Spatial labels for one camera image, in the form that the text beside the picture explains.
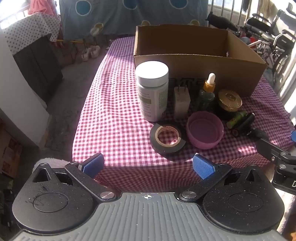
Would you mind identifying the white star-print cloth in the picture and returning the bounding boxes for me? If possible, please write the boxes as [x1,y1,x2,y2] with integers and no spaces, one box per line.
[3,13,62,55]

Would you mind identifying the dark jar with gold lid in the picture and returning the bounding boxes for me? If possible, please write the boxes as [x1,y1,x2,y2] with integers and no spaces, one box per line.
[216,89,243,120]

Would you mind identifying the green dropper bottle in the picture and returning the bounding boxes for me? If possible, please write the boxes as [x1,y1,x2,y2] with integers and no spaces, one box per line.
[198,73,216,113]

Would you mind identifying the black wheelchair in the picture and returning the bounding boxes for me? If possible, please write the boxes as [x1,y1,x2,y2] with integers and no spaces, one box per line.
[240,7,296,80]

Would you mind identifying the white charger plug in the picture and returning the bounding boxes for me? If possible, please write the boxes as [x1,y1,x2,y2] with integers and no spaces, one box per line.
[173,84,191,120]

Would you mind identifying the green lip balm tube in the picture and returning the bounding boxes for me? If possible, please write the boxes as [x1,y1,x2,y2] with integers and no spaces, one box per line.
[226,111,248,129]

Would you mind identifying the brown cardboard box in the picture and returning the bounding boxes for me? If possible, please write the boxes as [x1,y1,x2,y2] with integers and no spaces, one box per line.
[134,24,269,98]

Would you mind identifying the metal balcony railing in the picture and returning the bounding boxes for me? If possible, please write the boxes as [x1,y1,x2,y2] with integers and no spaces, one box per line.
[208,0,255,27]

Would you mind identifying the yellow pole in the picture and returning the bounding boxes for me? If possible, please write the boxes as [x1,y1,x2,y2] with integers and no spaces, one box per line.
[57,39,84,45]

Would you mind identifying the red bag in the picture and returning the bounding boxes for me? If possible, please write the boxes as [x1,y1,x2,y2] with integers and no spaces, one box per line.
[248,38,262,49]

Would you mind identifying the black tape roll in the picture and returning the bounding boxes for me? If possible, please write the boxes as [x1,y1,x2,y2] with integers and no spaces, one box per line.
[149,123,186,155]

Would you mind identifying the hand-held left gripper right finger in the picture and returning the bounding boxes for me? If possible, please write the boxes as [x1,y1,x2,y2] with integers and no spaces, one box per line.
[180,153,270,202]

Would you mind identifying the blue sheet with circles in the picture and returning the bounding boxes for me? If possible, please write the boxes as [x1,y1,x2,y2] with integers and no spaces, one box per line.
[59,0,208,41]

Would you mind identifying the black oval object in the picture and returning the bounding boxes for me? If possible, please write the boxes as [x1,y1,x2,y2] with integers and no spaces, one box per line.
[249,127,270,141]

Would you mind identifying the white pill bottle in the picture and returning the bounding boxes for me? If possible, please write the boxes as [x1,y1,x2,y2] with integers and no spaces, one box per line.
[135,61,169,122]

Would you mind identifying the black garment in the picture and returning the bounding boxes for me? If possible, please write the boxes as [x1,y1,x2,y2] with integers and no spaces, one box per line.
[205,11,238,32]

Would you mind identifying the black cylinder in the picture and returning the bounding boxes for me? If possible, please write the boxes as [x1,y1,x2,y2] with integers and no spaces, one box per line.
[232,113,255,137]

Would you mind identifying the brown wooden shelf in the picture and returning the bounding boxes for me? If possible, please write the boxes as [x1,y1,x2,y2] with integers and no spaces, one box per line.
[0,120,23,179]

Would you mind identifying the pink hanging clothes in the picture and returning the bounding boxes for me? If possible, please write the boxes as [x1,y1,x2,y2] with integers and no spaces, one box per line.
[28,0,55,15]

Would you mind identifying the black cabinet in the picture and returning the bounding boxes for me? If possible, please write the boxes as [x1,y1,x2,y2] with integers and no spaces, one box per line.
[13,34,64,105]

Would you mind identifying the beige hanging cloth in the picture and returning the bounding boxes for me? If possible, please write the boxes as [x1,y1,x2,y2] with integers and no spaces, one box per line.
[258,0,278,19]

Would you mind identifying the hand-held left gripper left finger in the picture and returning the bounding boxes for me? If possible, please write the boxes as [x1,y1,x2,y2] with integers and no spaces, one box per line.
[32,152,117,202]

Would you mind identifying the pink checked tablecloth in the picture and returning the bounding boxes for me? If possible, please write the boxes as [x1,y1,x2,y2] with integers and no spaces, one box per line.
[72,36,296,186]

